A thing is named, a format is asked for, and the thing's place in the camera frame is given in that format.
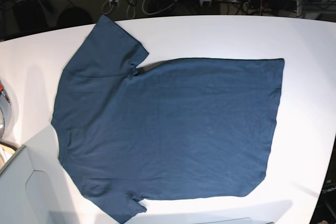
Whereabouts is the grey bin at left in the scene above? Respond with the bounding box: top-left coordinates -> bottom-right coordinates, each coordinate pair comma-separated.
1,146 -> 54,223

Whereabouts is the red and white device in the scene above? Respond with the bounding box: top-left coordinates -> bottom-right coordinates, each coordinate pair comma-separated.
1,82 -> 12,138

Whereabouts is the dark blue T-shirt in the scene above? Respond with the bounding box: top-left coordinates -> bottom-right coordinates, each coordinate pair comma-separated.
51,16 -> 285,223

